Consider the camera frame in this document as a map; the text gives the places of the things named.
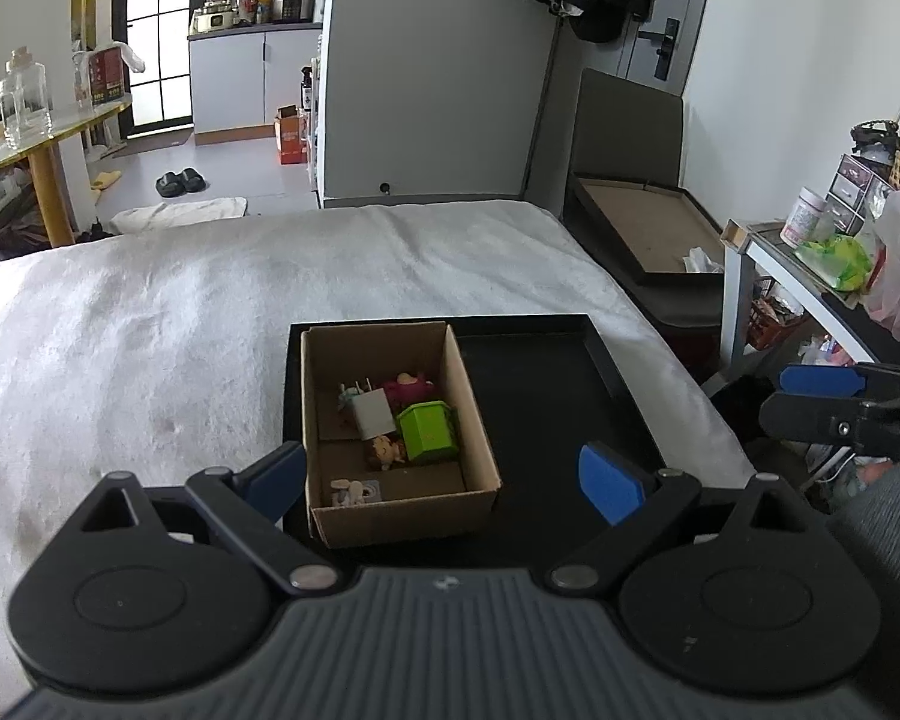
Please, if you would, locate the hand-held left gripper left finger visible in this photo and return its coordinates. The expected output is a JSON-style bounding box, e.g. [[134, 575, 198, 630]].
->
[[81, 441, 340, 601]]

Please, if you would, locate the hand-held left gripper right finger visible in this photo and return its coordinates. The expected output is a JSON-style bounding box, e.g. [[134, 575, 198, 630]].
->
[[546, 442, 803, 595]]

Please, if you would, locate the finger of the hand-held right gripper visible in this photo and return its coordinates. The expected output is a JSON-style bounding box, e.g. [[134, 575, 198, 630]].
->
[[757, 388, 871, 445], [780, 363, 900, 400]]

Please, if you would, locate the beige figurine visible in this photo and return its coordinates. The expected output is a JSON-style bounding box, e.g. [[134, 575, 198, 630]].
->
[[330, 477, 382, 509]]

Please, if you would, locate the black rectangular tray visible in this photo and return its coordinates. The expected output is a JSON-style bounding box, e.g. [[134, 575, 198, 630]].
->
[[281, 313, 665, 542]]

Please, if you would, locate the small teal figurine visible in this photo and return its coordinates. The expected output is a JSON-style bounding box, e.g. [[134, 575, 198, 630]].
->
[[336, 379, 376, 413]]

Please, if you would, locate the small brown-headed figurine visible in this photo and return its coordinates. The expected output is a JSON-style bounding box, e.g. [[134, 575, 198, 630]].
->
[[367, 435, 410, 472]]

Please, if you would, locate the white charger plug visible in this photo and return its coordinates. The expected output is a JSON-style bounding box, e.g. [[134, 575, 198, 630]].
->
[[351, 388, 397, 440]]

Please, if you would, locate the brown cardboard box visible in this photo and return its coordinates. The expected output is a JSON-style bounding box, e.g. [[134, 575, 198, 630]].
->
[[300, 321, 503, 550]]

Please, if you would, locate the green toy house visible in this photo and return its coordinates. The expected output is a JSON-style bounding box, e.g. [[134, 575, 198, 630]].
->
[[394, 400, 463, 466]]

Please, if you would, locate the pink doll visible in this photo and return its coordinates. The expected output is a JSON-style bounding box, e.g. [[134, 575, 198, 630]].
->
[[382, 372, 440, 409]]

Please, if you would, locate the white side table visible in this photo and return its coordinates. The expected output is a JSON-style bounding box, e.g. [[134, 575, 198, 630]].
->
[[720, 217, 900, 406]]

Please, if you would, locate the green plastic bag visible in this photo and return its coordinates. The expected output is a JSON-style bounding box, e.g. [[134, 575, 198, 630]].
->
[[795, 234, 874, 293]]

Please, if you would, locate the person's grey trouser leg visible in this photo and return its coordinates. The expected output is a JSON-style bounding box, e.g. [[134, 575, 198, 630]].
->
[[825, 441, 900, 720]]

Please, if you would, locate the white pink-labelled jar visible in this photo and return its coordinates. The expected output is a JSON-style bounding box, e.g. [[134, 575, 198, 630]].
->
[[780, 187, 833, 250]]

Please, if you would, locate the small clear drawer organizer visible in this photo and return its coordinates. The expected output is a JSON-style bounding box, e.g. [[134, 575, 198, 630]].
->
[[825, 153, 892, 236]]

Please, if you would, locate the shallow black-rimmed cardboard box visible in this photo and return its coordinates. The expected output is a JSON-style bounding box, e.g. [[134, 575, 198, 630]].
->
[[566, 172, 727, 287]]

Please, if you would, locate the white floor towel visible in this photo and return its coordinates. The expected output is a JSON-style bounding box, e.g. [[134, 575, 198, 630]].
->
[[109, 196, 250, 235]]

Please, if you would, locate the dark grey upholstered panel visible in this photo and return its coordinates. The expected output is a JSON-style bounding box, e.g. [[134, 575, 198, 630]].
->
[[521, 67, 683, 203]]

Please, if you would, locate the orange cardboard box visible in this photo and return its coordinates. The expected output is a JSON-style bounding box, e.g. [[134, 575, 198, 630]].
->
[[273, 105, 310, 167]]

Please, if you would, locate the clutter under table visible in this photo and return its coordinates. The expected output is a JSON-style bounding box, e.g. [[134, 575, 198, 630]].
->
[[0, 165, 53, 271]]

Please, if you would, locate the white kitchen cabinet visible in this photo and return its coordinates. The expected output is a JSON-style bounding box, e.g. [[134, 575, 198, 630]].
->
[[187, 21, 323, 146]]

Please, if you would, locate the round gold-edged table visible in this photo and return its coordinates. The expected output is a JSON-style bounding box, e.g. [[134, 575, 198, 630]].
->
[[0, 94, 134, 250]]

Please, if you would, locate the red labelled can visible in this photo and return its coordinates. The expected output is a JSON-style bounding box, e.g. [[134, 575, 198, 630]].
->
[[86, 46, 130, 107]]

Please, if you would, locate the clear glass jar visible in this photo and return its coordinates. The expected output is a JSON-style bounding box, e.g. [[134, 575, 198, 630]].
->
[[0, 46, 53, 149]]

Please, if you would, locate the black framed glass door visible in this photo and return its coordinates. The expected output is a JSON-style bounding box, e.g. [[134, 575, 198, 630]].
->
[[112, 0, 196, 137]]

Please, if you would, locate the black door lock handle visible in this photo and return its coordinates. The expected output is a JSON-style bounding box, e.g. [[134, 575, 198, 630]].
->
[[637, 16, 680, 80]]

